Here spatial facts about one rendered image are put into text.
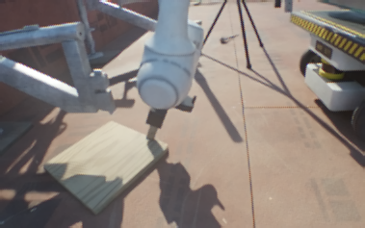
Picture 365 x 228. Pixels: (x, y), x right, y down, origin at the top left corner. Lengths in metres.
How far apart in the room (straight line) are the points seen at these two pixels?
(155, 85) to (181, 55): 0.08
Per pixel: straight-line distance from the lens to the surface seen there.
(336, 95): 0.89
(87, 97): 0.75
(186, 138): 0.81
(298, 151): 0.78
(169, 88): 0.41
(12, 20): 1.59
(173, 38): 0.44
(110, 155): 0.78
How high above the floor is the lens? 0.49
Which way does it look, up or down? 31 degrees down
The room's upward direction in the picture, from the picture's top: 7 degrees counter-clockwise
